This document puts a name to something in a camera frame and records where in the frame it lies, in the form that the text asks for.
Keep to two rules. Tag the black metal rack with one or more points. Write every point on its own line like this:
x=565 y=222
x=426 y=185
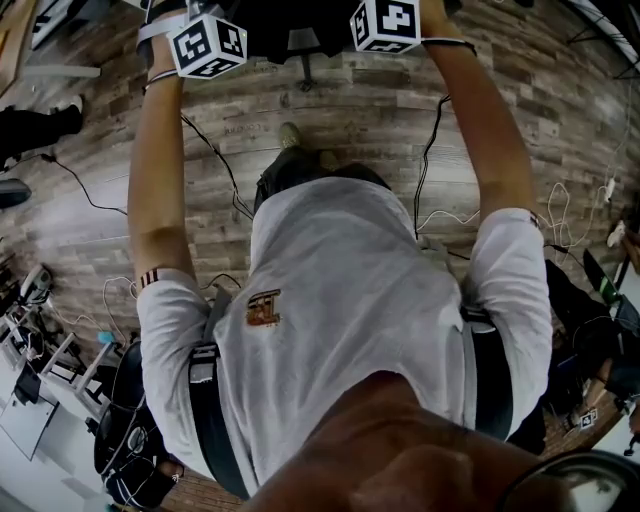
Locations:
x=607 y=30

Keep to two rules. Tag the black bag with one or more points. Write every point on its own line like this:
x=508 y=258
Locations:
x=575 y=320

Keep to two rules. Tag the small teal object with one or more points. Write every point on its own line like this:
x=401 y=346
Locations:
x=106 y=337

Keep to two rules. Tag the person's dark trousers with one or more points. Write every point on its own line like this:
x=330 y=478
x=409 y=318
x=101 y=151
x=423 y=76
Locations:
x=287 y=172

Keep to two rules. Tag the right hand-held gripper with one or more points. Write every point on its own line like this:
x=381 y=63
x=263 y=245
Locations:
x=387 y=22

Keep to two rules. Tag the person's olive shoe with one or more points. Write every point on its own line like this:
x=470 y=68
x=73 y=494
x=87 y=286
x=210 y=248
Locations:
x=290 y=134

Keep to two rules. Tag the person's black glasses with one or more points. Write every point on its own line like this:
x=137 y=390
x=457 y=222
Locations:
x=585 y=475

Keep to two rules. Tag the person's face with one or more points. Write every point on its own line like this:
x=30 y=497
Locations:
x=400 y=450

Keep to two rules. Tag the person's left forearm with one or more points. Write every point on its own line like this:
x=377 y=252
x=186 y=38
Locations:
x=157 y=165

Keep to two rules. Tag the black backpack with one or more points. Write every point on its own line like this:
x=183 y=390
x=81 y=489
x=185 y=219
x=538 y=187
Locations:
x=130 y=425

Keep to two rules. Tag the person's right forearm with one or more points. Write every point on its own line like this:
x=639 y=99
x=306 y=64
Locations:
x=482 y=135

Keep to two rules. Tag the person's white t-shirt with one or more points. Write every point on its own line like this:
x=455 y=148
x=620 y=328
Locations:
x=345 y=290

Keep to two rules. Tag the white desk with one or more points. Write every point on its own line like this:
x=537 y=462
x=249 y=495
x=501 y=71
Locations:
x=60 y=71

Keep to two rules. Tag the black office chair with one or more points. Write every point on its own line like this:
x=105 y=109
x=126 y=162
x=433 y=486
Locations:
x=272 y=30

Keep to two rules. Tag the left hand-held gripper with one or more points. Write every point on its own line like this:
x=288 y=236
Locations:
x=210 y=47

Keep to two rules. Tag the white work table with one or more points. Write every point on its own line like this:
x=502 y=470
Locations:
x=35 y=400

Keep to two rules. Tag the white power strip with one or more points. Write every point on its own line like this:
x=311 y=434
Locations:
x=610 y=190

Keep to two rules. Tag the small printed tag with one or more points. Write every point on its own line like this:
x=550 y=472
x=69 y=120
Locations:
x=589 y=419

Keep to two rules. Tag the wooden board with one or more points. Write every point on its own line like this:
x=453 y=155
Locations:
x=12 y=45

